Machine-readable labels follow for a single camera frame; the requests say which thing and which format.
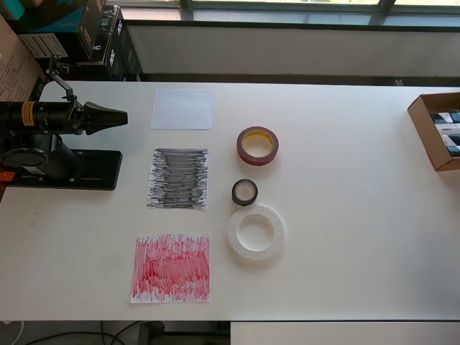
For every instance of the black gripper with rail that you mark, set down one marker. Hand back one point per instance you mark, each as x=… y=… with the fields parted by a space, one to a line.
x=77 y=120

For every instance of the red tape roll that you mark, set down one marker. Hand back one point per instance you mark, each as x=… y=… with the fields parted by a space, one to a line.
x=251 y=160

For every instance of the black tape roll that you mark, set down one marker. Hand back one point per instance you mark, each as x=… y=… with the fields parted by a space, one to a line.
x=245 y=203

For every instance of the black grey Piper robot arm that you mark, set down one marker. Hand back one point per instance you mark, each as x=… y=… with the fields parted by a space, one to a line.
x=43 y=115

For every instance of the white tape roll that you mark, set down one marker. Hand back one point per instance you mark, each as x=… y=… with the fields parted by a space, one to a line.
x=231 y=237

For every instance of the dark printed carton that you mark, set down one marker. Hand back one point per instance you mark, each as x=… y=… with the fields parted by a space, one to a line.
x=124 y=57

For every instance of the plain white paper sheet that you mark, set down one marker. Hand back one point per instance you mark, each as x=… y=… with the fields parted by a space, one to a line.
x=181 y=109

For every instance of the black carton with white label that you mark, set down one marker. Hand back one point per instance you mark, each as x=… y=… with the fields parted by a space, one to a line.
x=43 y=45

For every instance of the black scribbled paper sheet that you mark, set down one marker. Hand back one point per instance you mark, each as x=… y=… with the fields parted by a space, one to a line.
x=179 y=179

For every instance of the black carton with white print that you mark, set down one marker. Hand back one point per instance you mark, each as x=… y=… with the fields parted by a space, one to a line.
x=109 y=19

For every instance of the large printed cardboard box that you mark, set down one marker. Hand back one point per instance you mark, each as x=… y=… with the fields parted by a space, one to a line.
x=14 y=72

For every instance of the orange table clamp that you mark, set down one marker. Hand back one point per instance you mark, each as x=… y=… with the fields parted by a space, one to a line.
x=6 y=177

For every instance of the teal and black carton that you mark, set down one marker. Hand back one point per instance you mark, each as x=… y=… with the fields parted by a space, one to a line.
x=54 y=16

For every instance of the red scribbled paper sheet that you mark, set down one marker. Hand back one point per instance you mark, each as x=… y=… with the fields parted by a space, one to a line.
x=172 y=269

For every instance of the dark table leg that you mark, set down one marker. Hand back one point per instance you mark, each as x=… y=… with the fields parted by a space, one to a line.
x=151 y=334

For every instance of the white side table top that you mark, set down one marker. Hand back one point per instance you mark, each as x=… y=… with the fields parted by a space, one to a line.
x=341 y=334

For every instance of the open brown cardboard tray box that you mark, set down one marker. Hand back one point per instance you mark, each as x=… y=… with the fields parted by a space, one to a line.
x=427 y=143

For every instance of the small black and white box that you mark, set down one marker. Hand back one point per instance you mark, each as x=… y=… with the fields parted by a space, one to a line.
x=443 y=118

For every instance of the small white printed box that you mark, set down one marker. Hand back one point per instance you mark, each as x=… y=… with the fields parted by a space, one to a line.
x=447 y=129

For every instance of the small dark box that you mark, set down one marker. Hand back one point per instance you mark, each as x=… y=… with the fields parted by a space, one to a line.
x=454 y=151
x=452 y=141

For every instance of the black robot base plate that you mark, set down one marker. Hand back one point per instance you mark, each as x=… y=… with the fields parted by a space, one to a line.
x=100 y=172

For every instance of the camera circuit board on bracket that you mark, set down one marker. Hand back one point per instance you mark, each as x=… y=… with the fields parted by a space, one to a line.
x=56 y=66

